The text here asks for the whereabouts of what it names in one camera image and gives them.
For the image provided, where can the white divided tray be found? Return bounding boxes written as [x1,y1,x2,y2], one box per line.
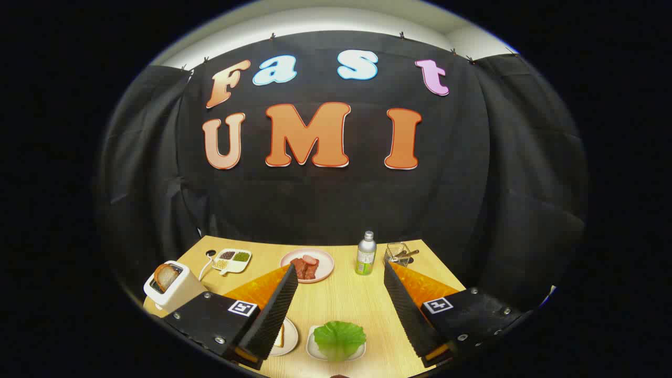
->
[212,248,253,276]

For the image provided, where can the round white plate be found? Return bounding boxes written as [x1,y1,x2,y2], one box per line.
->
[270,317,299,357]

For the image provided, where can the toasted bread slice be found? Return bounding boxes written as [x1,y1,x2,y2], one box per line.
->
[153,264,179,293]

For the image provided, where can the green lettuce leaf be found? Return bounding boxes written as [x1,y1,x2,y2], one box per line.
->
[313,321,367,362]

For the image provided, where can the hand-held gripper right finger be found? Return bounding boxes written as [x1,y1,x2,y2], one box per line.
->
[383,261,527,368]

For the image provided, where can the silver bottle with green label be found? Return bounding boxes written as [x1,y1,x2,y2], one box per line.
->
[355,231,377,276]

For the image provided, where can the white toaster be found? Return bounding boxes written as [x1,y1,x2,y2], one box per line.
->
[143,260,208,314]

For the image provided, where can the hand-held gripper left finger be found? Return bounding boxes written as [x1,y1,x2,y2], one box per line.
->
[162,264,299,371]

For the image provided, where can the metal wire basket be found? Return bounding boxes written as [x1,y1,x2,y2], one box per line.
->
[384,242,412,267]

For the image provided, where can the small square white plate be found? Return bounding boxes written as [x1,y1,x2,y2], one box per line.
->
[306,324,366,362]

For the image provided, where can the pink plate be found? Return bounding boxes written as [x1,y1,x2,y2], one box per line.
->
[280,248,335,284]

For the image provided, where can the brown meat pieces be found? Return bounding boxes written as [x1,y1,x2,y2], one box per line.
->
[290,256,319,280]

